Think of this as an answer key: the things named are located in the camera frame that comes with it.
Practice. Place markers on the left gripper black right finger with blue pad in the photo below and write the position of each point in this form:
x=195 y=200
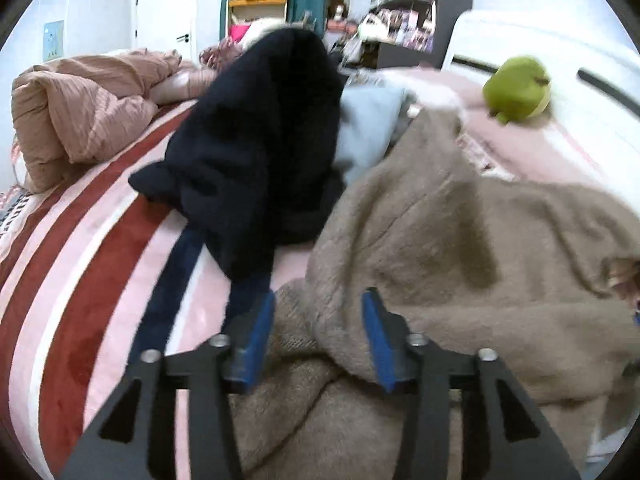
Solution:
x=504 y=433

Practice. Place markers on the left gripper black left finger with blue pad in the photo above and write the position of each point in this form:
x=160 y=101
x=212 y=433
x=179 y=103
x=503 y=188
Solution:
x=133 y=436

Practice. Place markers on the brown knit sweater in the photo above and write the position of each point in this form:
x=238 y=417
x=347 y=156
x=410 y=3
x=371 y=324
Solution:
x=470 y=261

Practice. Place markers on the striped bed blanket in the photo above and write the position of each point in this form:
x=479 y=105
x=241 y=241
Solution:
x=91 y=274

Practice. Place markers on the pink pillow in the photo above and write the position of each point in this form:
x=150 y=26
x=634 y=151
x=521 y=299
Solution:
x=511 y=151

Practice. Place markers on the black garment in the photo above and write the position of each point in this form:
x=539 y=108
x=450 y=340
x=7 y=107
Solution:
x=251 y=167

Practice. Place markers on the pink striped duvet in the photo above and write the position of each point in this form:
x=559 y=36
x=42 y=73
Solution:
x=71 y=113

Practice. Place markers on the light blue garment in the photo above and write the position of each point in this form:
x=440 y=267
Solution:
x=372 y=119

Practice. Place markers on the green plush toy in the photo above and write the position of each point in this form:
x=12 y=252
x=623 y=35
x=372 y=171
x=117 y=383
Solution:
x=519 y=90

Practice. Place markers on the white bed headboard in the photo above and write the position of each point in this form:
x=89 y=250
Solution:
x=594 y=93

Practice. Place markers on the pink satin bag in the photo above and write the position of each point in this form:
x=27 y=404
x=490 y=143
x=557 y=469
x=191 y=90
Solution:
x=219 y=56

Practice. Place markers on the white door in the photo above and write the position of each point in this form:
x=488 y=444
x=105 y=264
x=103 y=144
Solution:
x=166 y=25

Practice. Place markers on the black bookshelf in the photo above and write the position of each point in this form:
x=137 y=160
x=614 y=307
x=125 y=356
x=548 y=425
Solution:
x=418 y=31

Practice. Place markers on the yellow topped cabinet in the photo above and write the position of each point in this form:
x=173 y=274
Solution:
x=250 y=10

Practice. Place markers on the blue wall poster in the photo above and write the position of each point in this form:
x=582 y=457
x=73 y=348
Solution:
x=53 y=41

